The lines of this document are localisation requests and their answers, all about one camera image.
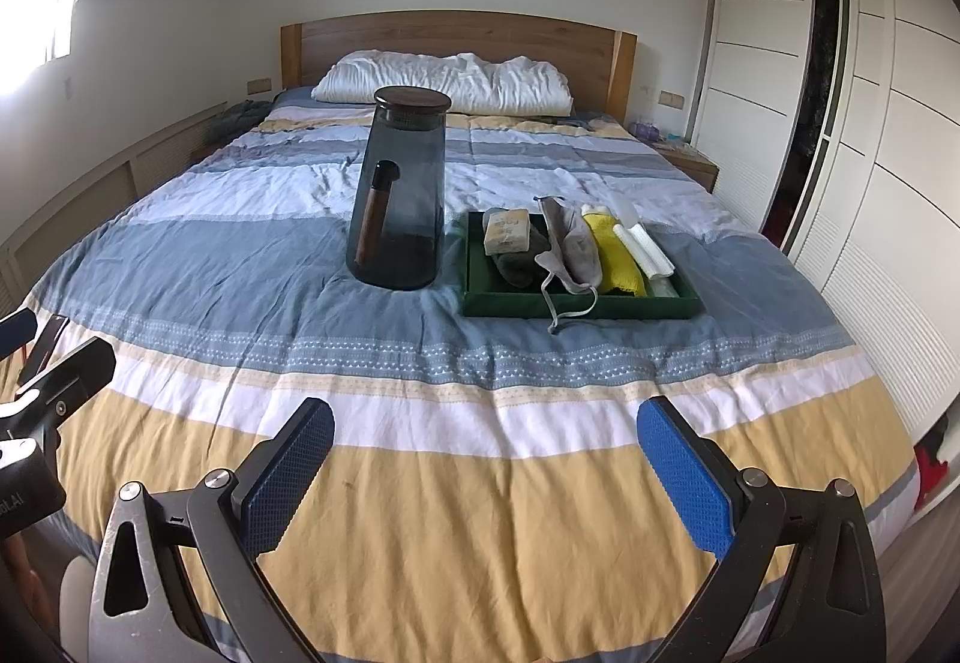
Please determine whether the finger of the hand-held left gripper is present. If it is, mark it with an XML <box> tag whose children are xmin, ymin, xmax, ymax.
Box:
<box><xmin>0</xmin><ymin>308</ymin><xmax>37</xmax><ymax>360</ymax></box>
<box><xmin>0</xmin><ymin>337</ymin><xmax>117</xmax><ymax>443</ymax></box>

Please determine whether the white pillow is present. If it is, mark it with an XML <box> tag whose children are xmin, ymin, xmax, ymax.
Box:
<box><xmin>311</xmin><ymin>50</ymin><xmax>575</xmax><ymax>116</ymax></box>

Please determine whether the person's left forearm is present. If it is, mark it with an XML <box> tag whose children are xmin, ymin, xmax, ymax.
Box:
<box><xmin>0</xmin><ymin>532</ymin><xmax>53</xmax><ymax>641</ymax></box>

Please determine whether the dark green cloth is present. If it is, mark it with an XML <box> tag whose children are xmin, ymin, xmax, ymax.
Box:
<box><xmin>210</xmin><ymin>99</ymin><xmax>275</xmax><ymax>143</ymax></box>

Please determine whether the red cloth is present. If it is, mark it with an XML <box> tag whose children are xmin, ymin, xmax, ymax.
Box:
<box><xmin>911</xmin><ymin>430</ymin><xmax>953</xmax><ymax>510</ymax></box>

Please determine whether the wooden bed headboard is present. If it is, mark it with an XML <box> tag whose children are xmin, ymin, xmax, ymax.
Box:
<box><xmin>281</xmin><ymin>10</ymin><xmax>638</xmax><ymax>124</ymax></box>

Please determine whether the white paper napkin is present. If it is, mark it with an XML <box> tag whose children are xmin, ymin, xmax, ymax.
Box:
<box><xmin>613</xmin><ymin>222</ymin><xmax>676</xmax><ymax>280</ymax></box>

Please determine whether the tissue packet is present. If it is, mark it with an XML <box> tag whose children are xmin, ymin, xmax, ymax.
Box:
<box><xmin>482</xmin><ymin>208</ymin><xmax>537</xmax><ymax>257</ymax></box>

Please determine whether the wooden nightstand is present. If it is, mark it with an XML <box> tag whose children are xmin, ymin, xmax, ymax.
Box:
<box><xmin>660</xmin><ymin>142</ymin><xmax>721</xmax><ymax>193</ymax></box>

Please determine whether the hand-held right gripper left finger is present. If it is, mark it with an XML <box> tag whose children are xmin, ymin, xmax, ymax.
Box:
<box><xmin>88</xmin><ymin>397</ymin><xmax>336</xmax><ymax>663</ymax></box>

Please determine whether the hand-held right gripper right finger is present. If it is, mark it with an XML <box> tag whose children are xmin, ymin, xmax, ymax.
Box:
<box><xmin>636</xmin><ymin>397</ymin><xmax>890</xmax><ymax>663</ymax></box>

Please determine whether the striped bed blanket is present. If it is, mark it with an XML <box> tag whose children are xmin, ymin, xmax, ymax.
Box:
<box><xmin>0</xmin><ymin>108</ymin><xmax>920</xmax><ymax>663</ymax></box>

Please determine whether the white wardrobe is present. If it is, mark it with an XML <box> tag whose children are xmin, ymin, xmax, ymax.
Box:
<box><xmin>686</xmin><ymin>0</ymin><xmax>960</xmax><ymax>439</ymax></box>

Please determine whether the grey face mask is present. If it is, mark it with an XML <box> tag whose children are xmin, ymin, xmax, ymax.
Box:
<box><xmin>538</xmin><ymin>196</ymin><xmax>605</xmax><ymax>334</ymax></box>

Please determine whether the green tray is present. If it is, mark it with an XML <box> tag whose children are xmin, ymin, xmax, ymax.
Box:
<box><xmin>461</xmin><ymin>209</ymin><xmax>706</xmax><ymax>320</ymax></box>

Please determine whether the yellow towel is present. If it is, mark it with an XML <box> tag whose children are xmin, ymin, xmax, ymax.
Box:
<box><xmin>581</xmin><ymin>203</ymin><xmax>647</xmax><ymax>298</ymax></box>

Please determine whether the dark grey cloth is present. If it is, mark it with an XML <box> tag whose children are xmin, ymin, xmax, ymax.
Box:
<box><xmin>491</xmin><ymin>235</ymin><xmax>560</xmax><ymax>293</ymax></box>

